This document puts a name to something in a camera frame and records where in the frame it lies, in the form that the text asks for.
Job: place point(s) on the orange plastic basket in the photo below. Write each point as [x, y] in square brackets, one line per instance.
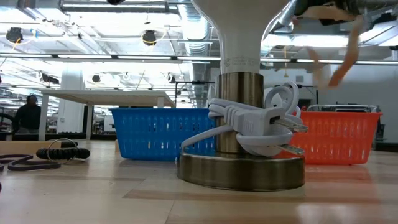
[339, 137]

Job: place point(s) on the brass lamp with white bulb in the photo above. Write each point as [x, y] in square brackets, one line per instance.
[241, 171]

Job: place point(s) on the blue plastic basket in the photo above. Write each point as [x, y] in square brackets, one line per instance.
[155, 133]

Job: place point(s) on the dark purple rubber band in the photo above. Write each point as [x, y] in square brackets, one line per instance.
[34, 166]

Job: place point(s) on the tan rubber band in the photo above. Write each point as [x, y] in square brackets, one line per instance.
[351, 53]

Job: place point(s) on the white background table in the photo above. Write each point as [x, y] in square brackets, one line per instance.
[93, 97]

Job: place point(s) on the chrome metal cart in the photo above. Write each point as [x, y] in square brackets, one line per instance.
[342, 108]

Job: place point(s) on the black background frame stand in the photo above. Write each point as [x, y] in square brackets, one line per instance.
[199, 82]

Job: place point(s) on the person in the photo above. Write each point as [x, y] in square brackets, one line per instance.
[28, 116]

